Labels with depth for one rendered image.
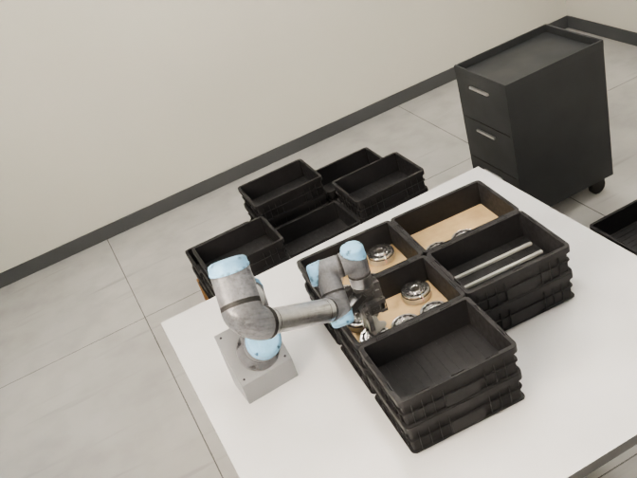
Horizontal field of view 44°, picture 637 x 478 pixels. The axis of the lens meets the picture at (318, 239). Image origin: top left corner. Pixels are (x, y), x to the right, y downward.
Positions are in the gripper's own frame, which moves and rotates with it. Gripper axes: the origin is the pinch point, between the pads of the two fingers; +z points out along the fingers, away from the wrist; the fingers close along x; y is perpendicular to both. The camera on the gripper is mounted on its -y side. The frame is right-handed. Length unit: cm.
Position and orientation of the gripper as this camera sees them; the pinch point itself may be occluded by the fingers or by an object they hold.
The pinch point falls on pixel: (370, 333)
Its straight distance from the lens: 269.2
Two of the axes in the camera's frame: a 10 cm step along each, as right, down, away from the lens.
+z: 2.6, 8.1, 5.3
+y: 9.0, -4.0, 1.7
